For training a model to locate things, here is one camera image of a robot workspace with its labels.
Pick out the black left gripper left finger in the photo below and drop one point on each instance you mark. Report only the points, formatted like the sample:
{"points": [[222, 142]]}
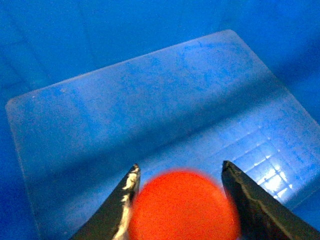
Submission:
{"points": [[111, 220]]}

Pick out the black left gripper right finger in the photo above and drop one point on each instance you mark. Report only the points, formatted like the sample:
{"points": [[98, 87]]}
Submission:
{"points": [[261, 216]]}

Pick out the red mushroom push button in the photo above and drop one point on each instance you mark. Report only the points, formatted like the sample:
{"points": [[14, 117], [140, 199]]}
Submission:
{"points": [[183, 205]]}

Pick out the large blue storage bin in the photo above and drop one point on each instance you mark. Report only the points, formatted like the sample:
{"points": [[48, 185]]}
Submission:
{"points": [[90, 87]]}

